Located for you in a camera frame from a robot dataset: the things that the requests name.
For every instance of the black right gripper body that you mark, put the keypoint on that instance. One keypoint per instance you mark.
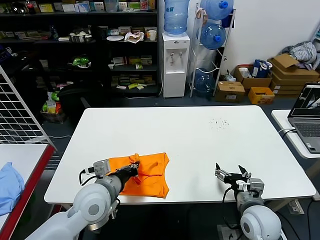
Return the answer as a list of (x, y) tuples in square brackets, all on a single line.
[(237, 181)]

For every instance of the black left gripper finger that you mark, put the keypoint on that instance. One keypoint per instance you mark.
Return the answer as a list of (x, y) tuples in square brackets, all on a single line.
[(137, 178), (135, 165)]

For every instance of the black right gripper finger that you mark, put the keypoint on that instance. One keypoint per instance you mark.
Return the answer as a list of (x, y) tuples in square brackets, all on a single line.
[(246, 174), (221, 174)]

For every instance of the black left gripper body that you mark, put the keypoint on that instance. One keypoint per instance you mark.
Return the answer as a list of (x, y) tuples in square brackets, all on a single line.
[(127, 172)]

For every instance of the orange t-shirt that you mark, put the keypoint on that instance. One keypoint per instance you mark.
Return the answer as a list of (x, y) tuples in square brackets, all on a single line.
[(152, 175)]

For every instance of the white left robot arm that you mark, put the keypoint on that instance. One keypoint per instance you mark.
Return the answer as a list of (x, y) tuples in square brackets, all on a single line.
[(95, 205)]

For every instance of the grey clothes pile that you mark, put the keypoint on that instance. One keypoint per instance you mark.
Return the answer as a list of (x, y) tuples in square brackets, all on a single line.
[(303, 51)]

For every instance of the white table leg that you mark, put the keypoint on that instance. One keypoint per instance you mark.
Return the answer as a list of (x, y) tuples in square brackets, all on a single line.
[(67, 207), (282, 205)]

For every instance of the white floor plate black logo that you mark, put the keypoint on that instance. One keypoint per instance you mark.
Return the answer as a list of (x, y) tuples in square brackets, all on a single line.
[(227, 233)]

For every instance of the grey laptop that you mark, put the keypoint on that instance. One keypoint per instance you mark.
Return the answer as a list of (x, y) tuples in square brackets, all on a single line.
[(307, 130)]

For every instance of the yellow cardboard box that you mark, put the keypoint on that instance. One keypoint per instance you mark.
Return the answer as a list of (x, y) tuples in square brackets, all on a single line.
[(260, 98)]

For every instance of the lime green box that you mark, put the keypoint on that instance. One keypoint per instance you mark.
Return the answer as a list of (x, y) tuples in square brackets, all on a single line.
[(133, 86)]

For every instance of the sealed brown cardboard box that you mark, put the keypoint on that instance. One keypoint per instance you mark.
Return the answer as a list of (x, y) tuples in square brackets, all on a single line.
[(230, 93)]

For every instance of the black office chair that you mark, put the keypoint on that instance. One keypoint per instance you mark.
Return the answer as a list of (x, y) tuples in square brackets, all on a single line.
[(75, 100)]

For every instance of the dark basket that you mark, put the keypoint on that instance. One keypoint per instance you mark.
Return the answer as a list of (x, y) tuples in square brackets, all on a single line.
[(53, 118)]

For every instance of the white water dispenser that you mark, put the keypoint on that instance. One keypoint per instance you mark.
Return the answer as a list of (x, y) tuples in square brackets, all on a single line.
[(175, 82)]

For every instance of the flat cardboard box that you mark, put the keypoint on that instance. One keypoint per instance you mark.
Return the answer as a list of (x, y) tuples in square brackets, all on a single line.
[(285, 83), (287, 92)]

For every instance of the open brown cardboard box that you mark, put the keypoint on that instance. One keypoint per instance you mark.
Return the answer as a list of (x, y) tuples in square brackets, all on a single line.
[(257, 82)]

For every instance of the red-edged white side table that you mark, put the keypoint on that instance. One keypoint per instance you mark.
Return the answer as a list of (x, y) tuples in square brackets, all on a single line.
[(35, 180)]

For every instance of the yellow orange snack packet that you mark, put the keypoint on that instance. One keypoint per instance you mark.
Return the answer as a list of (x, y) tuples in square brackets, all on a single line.
[(55, 108)]

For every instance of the yellow green box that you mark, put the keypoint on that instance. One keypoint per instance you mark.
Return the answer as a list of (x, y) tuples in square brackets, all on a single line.
[(135, 60)]

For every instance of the white red medicine box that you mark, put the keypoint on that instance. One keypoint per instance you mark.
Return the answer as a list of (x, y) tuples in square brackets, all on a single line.
[(119, 61)]

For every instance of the green snack packet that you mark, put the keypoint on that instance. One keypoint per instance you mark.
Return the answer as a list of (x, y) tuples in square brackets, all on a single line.
[(53, 96)]

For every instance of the blue paper bag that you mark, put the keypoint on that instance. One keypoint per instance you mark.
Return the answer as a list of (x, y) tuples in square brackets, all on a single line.
[(258, 68)]

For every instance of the green toy fruit bowl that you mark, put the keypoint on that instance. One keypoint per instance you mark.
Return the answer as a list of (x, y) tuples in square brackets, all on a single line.
[(81, 62)]

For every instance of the stacked cardboard boxes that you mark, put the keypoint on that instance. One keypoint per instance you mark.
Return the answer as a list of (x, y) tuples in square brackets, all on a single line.
[(295, 68)]

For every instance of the light blue cloth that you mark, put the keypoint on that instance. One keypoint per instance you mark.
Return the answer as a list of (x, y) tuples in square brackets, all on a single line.
[(10, 187)]

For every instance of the white plastic bag with bread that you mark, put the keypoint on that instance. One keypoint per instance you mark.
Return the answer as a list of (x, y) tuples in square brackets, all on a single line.
[(135, 37)]

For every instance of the white paper cup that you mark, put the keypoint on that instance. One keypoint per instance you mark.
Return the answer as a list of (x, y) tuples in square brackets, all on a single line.
[(152, 35)]

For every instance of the white metal jug rack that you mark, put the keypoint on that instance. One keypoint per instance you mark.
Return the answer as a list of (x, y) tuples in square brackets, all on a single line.
[(196, 45)]

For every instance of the blue water jug blue cap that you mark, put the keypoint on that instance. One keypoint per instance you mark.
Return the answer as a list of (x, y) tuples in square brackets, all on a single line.
[(212, 10), (211, 37)]

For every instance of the metal bowl with eggs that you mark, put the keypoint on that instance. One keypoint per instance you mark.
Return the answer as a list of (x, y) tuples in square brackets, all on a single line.
[(80, 37)]

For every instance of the blue water jug with label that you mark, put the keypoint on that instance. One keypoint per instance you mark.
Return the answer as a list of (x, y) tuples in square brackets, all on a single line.
[(176, 20)]

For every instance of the plastic water bottle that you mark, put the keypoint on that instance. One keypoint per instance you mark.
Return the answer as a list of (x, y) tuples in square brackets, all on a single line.
[(54, 33)]

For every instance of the clear plastic container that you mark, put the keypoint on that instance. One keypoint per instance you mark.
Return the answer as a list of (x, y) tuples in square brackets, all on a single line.
[(111, 6)]

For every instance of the pink box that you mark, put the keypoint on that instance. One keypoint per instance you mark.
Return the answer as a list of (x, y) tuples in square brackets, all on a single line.
[(145, 4)]

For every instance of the black shelving unit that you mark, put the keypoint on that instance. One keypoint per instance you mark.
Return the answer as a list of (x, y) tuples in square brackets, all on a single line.
[(75, 13)]

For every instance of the pale blue box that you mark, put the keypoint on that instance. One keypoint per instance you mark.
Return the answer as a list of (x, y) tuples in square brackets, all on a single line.
[(83, 7)]

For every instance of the cola bottle red label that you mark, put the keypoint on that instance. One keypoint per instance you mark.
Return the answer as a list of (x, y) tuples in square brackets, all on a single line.
[(30, 6)]

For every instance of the shiny round glass bowl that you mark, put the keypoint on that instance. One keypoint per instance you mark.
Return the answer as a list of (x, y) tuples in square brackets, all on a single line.
[(18, 7)]

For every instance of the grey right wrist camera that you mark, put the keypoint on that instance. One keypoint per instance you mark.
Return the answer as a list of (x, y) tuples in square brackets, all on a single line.
[(257, 187)]

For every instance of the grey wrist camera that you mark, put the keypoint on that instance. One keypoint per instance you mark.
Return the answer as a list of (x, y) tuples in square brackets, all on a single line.
[(102, 168), (257, 187)]

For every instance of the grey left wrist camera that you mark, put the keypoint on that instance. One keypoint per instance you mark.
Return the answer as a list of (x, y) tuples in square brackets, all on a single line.
[(102, 168)]

